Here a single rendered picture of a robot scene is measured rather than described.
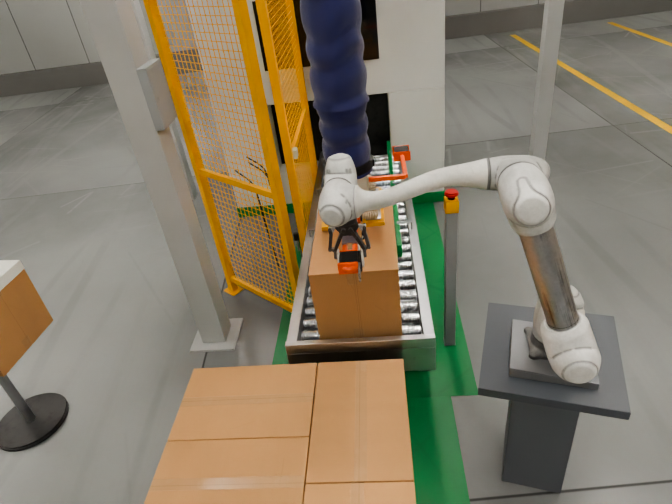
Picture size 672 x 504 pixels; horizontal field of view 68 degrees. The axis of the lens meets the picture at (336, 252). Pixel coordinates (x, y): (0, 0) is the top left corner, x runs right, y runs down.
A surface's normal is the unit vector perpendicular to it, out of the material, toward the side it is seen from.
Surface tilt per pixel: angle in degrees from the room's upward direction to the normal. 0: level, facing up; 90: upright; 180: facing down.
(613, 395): 0
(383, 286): 90
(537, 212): 80
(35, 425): 0
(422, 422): 0
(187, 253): 90
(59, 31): 90
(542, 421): 90
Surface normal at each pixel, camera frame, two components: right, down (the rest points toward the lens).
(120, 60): -0.04, 0.56
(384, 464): -0.11, -0.83
